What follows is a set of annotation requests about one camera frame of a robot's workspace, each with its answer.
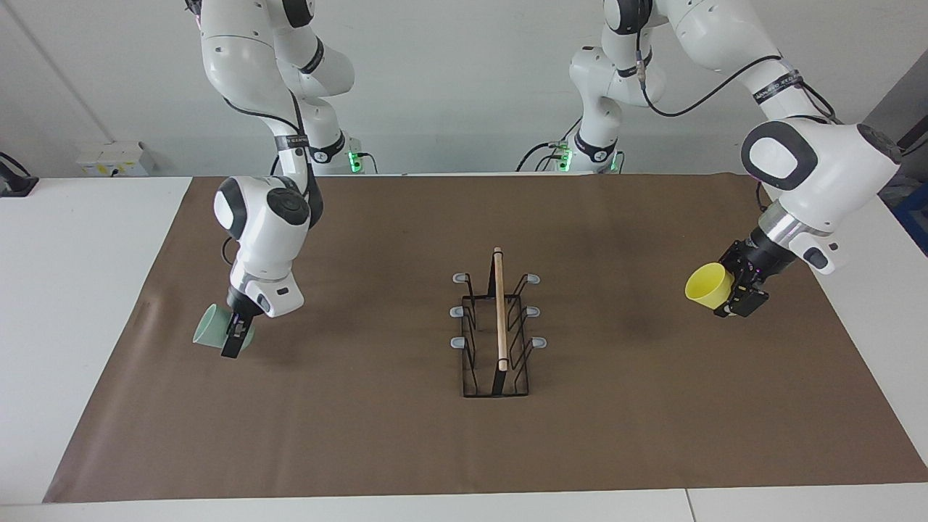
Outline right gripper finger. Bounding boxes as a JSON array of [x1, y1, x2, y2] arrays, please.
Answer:
[[220, 312, 252, 360]]

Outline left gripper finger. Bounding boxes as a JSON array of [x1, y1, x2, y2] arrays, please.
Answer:
[[713, 286, 770, 319], [717, 241, 748, 284]]

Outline pale green plastic cup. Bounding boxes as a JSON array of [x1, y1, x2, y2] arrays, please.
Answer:
[[192, 303, 257, 357]]

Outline yellow plastic cup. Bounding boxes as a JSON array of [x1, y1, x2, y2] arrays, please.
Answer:
[[684, 262, 736, 312]]

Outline blue crate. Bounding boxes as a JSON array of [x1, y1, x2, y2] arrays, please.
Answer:
[[894, 181, 928, 256]]

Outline brown paper table mat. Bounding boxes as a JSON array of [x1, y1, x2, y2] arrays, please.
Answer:
[[42, 173, 928, 504]]

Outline black desk clamp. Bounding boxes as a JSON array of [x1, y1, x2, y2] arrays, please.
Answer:
[[0, 152, 39, 199]]

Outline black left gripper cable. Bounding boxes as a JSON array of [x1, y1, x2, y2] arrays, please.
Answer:
[[634, 29, 846, 128]]

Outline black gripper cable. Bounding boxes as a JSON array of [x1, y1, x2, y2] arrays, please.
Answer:
[[634, 29, 846, 128], [220, 93, 314, 267]]

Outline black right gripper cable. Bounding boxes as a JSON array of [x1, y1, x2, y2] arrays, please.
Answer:
[[220, 93, 314, 267]]

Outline black left base cable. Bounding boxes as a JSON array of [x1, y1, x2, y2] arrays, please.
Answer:
[[515, 119, 581, 174]]

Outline black wire cup rack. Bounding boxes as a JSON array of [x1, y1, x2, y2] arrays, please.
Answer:
[[449, 246, 542, 399]]

